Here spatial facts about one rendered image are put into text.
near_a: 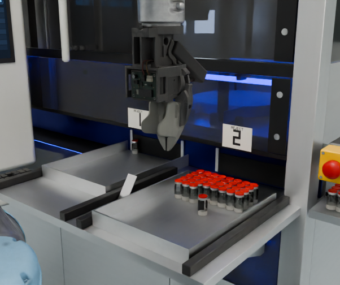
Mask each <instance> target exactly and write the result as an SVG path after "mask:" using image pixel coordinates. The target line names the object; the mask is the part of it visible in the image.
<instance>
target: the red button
mask: <svg viewBox="0 0 340 285"><path fill-rule="evenodd" d="M322 173H323V174H324V176H325V177H327V178H328V179H336V178H338V177H339V176H340V163H339V162H338V161H335V160H330V161H327V162H326V163H324V164H323V166H322Z"/></svg>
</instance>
